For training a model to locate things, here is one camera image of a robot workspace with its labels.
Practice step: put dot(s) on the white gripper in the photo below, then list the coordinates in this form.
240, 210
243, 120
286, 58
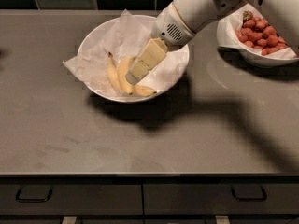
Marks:
169, 25

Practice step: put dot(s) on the yellow banana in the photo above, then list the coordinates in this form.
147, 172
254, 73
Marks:
113, 79
122, 69

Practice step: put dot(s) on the yellow banana front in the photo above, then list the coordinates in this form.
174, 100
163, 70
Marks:
122, 69

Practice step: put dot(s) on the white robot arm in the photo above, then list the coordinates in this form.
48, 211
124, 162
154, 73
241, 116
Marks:
283, 15

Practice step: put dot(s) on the white bowl with bananas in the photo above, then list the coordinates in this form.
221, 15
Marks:
93, 38

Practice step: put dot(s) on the white paper in strawberry bowl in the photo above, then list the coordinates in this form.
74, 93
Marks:
255, 38

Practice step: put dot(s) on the white bowl with strawberries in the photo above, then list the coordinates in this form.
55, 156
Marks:
227, 39

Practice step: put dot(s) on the white paper liner sheet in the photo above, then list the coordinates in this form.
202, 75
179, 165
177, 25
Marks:
124, 34

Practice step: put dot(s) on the red strawberries pile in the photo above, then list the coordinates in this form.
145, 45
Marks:
257, 33

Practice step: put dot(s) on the right grey drawer front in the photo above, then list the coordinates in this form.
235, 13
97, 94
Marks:
216, 199

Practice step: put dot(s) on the grey drawer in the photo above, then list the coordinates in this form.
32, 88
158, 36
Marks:
216, 199
76, 200

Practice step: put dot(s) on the left grey drawer front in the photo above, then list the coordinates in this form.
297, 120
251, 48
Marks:
76, 200

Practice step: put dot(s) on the right black drawer handle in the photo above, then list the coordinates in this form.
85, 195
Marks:
248, 193

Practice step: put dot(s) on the black drawer handle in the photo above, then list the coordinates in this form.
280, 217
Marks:
248, 193
33, 194

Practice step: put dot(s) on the left black drawer handle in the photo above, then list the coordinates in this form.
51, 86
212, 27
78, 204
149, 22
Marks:
33, 194

